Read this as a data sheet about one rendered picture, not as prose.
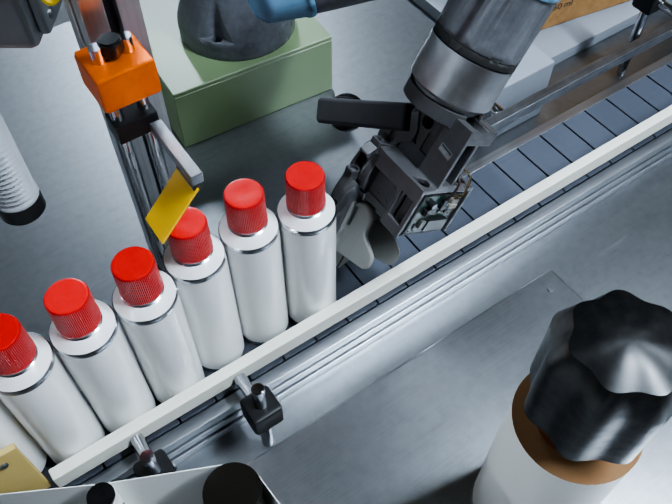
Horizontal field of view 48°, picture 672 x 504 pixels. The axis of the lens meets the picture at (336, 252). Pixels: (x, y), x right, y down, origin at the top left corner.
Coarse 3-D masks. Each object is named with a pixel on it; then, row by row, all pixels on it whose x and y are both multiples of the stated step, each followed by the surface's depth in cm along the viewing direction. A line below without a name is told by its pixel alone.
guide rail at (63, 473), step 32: (640, 128) 87; (544, 192) 82; (480, 224) 79; (416, 256) 77; (384, 288) 75; (320, 320) 72; (256, 352) 70; (224, 384) 69; (160, 416) 66; (96, 448) 65; (64, 480) 64
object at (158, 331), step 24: (120, 264) 55; (144, 264) 55; (120, 288) 56; (144, 288) 56; (168, 288) 59; (120, 312) 58; (144, 312) 58; (168, 312) 58; (144, 336) 59; (168, 336) 60; (144, 360) 63; (168, 360) 63; (192, 360) 66; (168, 384) 66; (192, 384) 69
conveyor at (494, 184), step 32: (640, 96) 96; (576, 128) 92; (608, 128) 92; (512, 160) 89; (544, 160) 89; (576, 160) 89; (608, 160) 89; (480, 192) 86; (512, 192) 86; (512, 224) 84; (448, 256) 81; (352, 288) 79; (352, 320) 77; (288, 352) 74; (192, 416) 70; (128, 448) 68
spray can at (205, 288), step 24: (192, 216) 58; (168, 240) 58; (192, 240) 57; (216, 240) 62; (168, 264) 60; (192, 264) 60; (216, 264) 60; (192, 288) 61; (216, 288) 62; (192, 312) 64; (216, 312) 65; (192, 336) 68; (216, 336) 67; (240, 336) 72; (216, 360) 71
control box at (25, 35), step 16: (0, 0) 36; (16, 0) 36; (32, 0) 37; (48, 0) 38; (0, 16) 37; (16, 16) 37; (32, 16) 38; (48, 16) 38; (0, 32) 38; (16, 32) 38; (32, 32) 38; (48, 32) 39
